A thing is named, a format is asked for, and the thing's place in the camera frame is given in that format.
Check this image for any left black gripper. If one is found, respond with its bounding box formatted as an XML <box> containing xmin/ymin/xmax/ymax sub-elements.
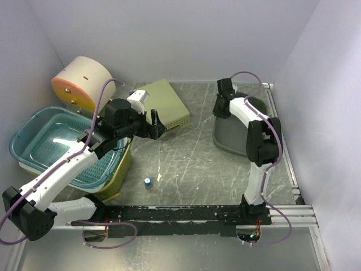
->
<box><xmin>116</xmin><ymin>105</ymin><xmax>167</xmax><ymax>139</ymax></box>

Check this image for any pale green perforated basket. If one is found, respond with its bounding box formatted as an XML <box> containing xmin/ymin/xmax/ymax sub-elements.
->
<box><xmin>134</xmin><ymin>79</ymin><xmax>191</xmax><ymax>136</ymax></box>

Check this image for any dark grey basin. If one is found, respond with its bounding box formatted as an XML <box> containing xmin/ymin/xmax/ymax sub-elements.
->
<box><xmin>213</xmin><ymin>93</ymin><xmax>267</xmax><ymax>156</ymax></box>

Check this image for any large olive green container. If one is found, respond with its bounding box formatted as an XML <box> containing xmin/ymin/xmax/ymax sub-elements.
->
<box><xmin>95</xmin><ymin>144</ymin><xmax>132</xmax><ymax>198</ymax></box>

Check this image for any white perforated basket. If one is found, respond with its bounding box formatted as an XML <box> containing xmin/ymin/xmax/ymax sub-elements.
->
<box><xmin>19</xmin><ymin>162</ymin><xmax>105</xmax><ymax>193</ymax></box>

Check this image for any teal transparent basin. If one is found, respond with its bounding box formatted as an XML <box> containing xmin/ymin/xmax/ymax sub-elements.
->
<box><xmin>9</xmin><ymin>106</ymin><xmax>126</xmax><ymax>188</ymax></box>

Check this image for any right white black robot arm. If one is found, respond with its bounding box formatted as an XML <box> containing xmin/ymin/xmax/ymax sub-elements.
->
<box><xmin>213</xmin><ymin>78</ymin><xmax>283</xmax><ymax>225</ymax></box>

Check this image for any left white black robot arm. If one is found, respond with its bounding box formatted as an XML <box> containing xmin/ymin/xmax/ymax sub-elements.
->
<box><xmin>1</xmin><ymin>99</ymin><xmax>166</xmax><ymax>241</ymax></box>

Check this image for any small blue capped bottle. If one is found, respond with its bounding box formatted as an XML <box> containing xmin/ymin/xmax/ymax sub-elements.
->
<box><xmin>144</xmin><ymin>178</ymin><xmax>153</xmax><ymax>189</ymax></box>

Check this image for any yellow wooden stick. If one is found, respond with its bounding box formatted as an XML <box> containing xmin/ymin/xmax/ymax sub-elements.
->
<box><xmin>102</xmin><ymin>192</ymin><xmax>122</xmax><ymax>204</ymax></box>

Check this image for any cream cylinder with orange face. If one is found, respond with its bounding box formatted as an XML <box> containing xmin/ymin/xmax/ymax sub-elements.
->
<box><xmin>51</xmin><ymin>56</ymin><xmax>116</xmax><ymax>113</ymax></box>

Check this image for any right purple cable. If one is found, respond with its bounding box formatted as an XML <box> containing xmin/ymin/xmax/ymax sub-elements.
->
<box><xmin>230</xmin><ymin>71</ymin><xmax>293</xmax><ymax>247</ymax></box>

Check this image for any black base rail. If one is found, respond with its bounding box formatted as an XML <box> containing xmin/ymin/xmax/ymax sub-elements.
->
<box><xmin>88</xmin><ymin>199</ymin><xmax>271</xmax><ymax>238</ymax></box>

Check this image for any aluminium frame rail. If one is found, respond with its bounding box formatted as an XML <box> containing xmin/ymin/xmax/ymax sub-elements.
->
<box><xmin>262</xmin><ymin>81</ymin><xmax>331</xmax><ymax>269</ymax></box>

